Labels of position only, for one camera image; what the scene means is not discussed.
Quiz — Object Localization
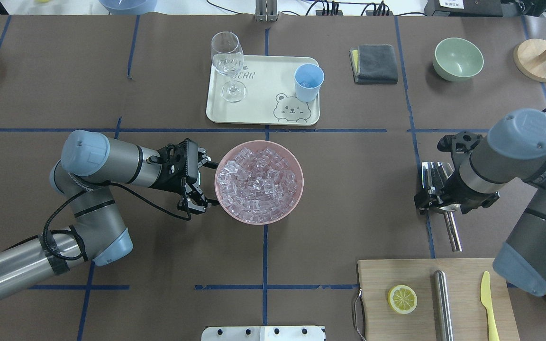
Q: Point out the metal ice scoop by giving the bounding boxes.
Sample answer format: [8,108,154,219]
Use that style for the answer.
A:
[414,162,463,252]

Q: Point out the yellow plastic knife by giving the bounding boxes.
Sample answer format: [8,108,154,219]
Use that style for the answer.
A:
[480,270,500,341]

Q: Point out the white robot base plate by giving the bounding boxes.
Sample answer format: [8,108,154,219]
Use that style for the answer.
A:
[201,325,327,341]

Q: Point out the wooden cup stand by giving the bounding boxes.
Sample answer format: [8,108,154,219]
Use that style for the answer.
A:
[513,38,546,83]

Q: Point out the clear wine glass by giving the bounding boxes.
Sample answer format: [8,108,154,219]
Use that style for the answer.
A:
[210,32,246,103]

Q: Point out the lemon half slice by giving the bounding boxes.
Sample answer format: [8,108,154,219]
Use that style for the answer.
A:
[386,285,418,314]

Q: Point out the metal rod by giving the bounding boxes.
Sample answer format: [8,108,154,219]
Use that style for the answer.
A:
[433,270,454,341]

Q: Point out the pile of clear ice cubes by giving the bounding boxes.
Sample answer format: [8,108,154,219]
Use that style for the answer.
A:
[218,146,298,222]

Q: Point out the blue basin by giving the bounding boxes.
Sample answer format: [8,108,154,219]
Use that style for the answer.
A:
[98,0,158,15]

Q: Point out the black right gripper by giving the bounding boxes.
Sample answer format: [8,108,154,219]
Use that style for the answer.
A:
[437,132,499,214]

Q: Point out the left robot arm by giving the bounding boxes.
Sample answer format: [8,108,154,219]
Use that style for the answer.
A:
[0,130,218,300]

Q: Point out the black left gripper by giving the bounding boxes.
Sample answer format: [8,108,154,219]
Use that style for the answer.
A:
[148,138,219,215]

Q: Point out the ice cubes in cup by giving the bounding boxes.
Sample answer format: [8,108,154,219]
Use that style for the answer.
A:
[299,80,317,89]

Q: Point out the aluminium frame post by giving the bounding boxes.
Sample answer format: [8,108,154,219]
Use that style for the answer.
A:
[255,0,279,22]

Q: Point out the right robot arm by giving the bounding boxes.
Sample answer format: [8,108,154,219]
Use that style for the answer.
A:
[414,108,546,296]

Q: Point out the grey folded cloth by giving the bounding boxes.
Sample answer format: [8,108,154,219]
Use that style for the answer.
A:
[350,45,399,84]

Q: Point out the light blue cup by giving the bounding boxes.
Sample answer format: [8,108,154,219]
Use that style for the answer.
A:
[294,64,325,103]

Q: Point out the green bowl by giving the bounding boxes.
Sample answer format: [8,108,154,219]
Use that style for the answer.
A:
[433,37,484,82]

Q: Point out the cream bear tray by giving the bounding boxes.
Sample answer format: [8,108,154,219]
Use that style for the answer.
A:
[205,55,320,126]

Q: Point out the black power strip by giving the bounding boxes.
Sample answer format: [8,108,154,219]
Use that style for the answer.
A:
[305,0,393,17]

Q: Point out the wooden cutting board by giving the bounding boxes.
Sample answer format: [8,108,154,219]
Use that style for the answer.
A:
[357,258,520,341]

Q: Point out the pink bowl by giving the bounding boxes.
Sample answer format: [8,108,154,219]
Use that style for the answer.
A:
[214,140,304,225]

